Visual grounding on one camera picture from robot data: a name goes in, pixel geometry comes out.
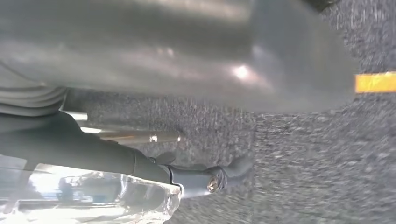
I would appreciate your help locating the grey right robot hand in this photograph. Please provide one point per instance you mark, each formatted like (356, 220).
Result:
(185, 46)

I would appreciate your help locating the yellow floor tape square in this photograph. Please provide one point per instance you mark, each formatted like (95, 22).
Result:
(376, 82)

